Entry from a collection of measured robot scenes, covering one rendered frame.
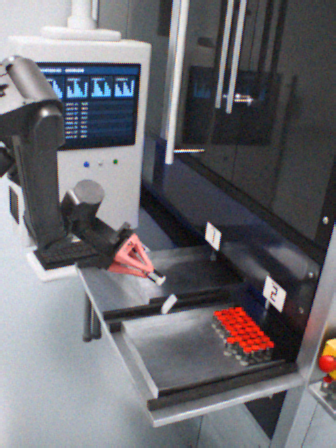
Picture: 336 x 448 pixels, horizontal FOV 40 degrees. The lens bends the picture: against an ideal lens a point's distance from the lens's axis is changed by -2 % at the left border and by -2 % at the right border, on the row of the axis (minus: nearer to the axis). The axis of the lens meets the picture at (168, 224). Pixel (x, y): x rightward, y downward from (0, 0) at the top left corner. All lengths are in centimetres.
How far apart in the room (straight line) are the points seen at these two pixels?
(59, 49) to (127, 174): 55
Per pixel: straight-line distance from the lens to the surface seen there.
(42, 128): 58
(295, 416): 132
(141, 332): 128
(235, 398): 114
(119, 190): 188
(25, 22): 624
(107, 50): 172
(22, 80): 59
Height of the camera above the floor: 167
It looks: 25 degrees down
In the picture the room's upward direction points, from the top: 6 degrees clockwise
